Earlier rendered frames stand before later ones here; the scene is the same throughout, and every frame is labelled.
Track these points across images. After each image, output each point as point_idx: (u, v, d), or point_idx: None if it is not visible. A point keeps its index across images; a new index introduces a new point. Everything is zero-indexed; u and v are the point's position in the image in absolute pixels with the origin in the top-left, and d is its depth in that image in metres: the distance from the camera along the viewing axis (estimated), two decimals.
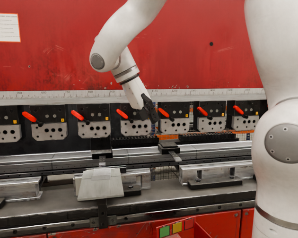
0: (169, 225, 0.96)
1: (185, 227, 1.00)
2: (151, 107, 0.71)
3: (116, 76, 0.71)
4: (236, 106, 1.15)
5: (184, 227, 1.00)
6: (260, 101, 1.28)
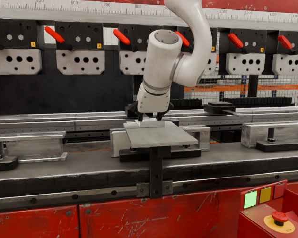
0: (256, 191, 0.67)
1: (274, 195, 0.71)
2: (134, 111, 0.75)
3: None
4: None
5: (273, 196, 0.71)
6: None
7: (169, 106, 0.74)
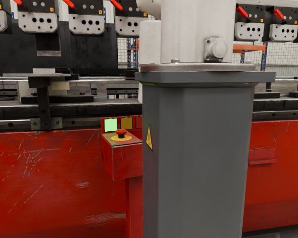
0: (116, 118, 0.85)
1: (136, 125, 0.88)
2: None
3: (142, 65, 0.71)
4: None
5: (135, 125, 0.88)
6: None
7: None
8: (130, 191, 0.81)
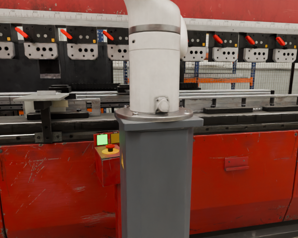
0: (107, 134, 1.01)
1: None
2: None
3: None
4: None
5: None
6: (209, 36, 1.33)
7: None
8: (118, 195, 0.98)
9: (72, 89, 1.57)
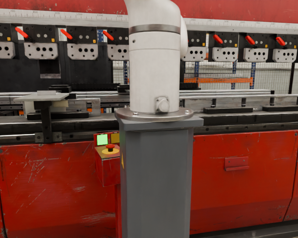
0: (107, 134, 1.01)
1: None
2: None
3: None
4: None
5: None
6: (209, 36, 1.33)
7: None
8: (118, 195, 0.98)
9: (72, 89, 1.57)
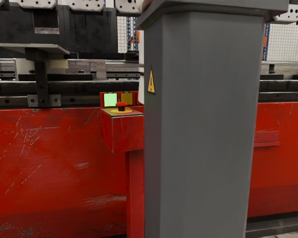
0: (116, 93, 0.82)
1: (136, 101, 0.86)
2: None
3: (142, 65, 0.71)
4: None
5: (135, 101, 0.86)
6: None
7: None
8: (130, 167, 0.79)
9: None
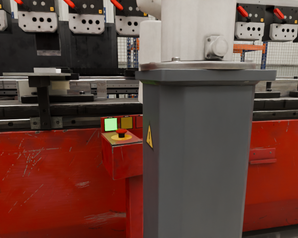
0: (116, 118, 0.85)
1: (136, 124, 0.88)
2: None
3: None
4: None
5: (135, 125, 0.88)
6: None
7: None
8: (130, 191, 0.81)
9: None
